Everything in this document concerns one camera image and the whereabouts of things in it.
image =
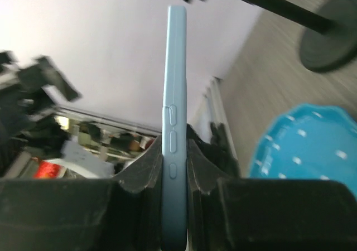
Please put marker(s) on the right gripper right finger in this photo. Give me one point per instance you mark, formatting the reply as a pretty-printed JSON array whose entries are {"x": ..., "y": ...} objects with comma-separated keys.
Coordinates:
[{"x": 227, "y": 212}]

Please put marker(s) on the phone with light blue case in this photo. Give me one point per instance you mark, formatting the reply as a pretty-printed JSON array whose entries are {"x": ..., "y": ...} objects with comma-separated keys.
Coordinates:
[{"x": 174, "y": 121}]

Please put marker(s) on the black phone stand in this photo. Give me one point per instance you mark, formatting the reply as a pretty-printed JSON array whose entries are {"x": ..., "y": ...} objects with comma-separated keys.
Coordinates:
[{"x": 329, "y": 39}]

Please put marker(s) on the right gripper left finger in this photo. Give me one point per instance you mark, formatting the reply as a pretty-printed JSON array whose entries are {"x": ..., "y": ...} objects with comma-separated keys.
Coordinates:
[{"x": 118, "y": 213}]

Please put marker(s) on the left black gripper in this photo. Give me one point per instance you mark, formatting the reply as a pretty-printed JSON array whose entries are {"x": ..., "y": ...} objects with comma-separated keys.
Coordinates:
[{"x": 28, "y": 123}]

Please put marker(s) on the blue polka dot plate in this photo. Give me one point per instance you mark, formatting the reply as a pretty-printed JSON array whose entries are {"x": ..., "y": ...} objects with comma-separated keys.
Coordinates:
[{"x": 309, "y": 141}]

